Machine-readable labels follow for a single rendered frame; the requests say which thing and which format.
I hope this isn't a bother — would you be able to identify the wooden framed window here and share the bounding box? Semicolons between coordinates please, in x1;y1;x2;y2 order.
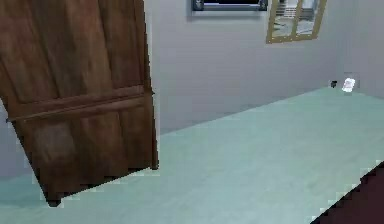
265;0;328;45

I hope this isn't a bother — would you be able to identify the brown wooden room door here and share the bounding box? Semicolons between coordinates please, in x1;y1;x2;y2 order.
0;0;160;208

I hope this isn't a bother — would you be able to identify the small white object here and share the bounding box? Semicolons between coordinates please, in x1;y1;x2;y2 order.
341;77;356;93

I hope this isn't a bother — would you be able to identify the dark maroon furniture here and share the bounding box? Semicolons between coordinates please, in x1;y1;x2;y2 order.
309;161;384;224

